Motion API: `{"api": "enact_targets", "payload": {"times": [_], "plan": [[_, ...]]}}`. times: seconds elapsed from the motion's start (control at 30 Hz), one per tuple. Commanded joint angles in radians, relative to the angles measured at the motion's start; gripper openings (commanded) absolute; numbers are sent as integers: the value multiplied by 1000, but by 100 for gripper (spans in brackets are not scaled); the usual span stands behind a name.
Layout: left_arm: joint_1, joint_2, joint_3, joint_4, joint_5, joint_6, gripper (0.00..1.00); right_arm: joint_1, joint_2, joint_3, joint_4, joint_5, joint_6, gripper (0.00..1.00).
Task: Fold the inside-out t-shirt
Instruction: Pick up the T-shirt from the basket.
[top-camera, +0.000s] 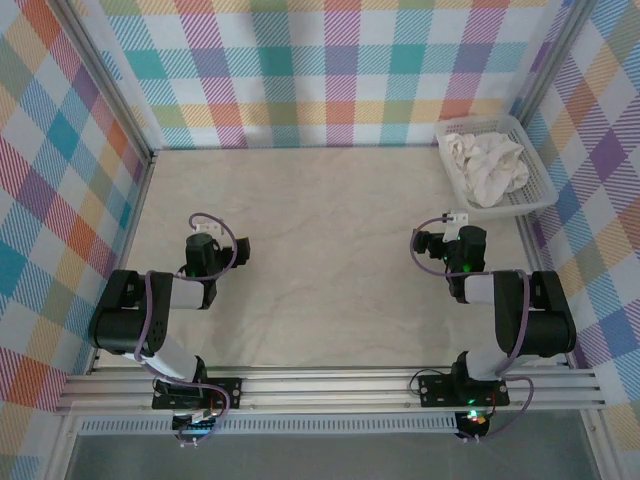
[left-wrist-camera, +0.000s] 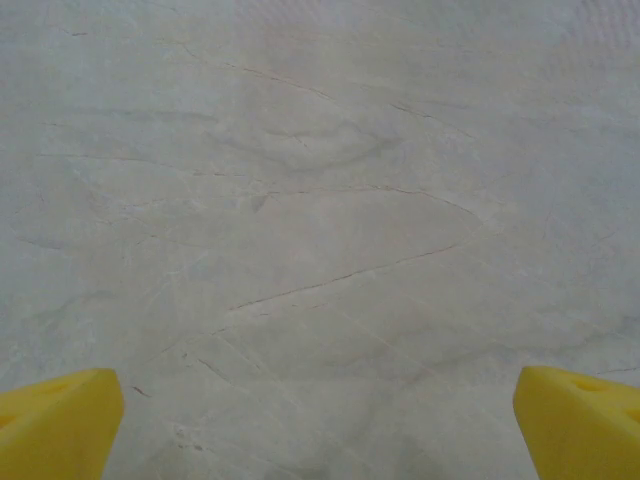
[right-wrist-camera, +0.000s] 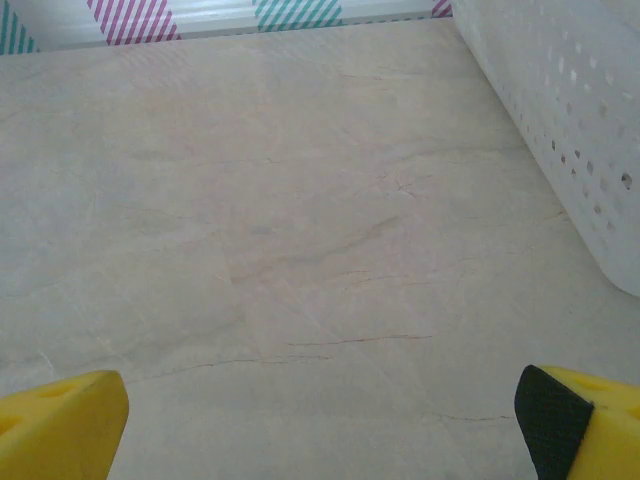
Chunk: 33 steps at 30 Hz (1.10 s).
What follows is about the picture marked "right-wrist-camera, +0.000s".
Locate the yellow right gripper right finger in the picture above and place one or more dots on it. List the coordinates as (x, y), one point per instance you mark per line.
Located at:
(600, 430)

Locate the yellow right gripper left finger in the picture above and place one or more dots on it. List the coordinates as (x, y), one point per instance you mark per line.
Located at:
(60, 430)

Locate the white perforated plastic basket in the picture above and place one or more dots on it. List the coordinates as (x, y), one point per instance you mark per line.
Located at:
(565, 100)

